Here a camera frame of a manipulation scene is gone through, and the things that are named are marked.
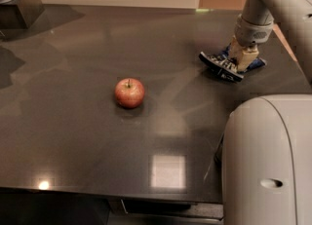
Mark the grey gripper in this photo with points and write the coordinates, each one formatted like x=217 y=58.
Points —
x=251 y=35

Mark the blue chip bag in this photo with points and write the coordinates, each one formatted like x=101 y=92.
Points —
x=226 y=68

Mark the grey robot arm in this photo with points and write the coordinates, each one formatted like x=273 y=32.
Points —
x=267 y=145

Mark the red apple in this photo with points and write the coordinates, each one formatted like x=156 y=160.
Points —
x=129 y=93

